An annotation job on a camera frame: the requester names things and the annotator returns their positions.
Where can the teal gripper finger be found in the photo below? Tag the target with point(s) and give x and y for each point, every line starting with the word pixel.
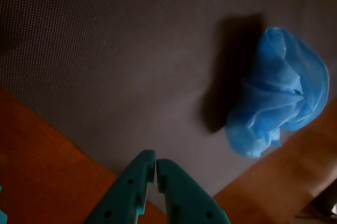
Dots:
pixel 184 197
pixel 123 195

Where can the blue disposable cap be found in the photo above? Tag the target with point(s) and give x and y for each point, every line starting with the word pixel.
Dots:
pixel 276 89

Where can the dark grey mat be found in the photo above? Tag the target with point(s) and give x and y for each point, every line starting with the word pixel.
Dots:
pixel 105 50

